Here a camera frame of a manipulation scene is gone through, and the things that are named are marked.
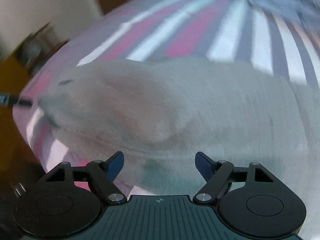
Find grey sweatpants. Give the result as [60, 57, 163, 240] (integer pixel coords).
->
[38, 57, 319, 239]

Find striped pink grey bed sheet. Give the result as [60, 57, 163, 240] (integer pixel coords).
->
[14, 0, 319, 171]

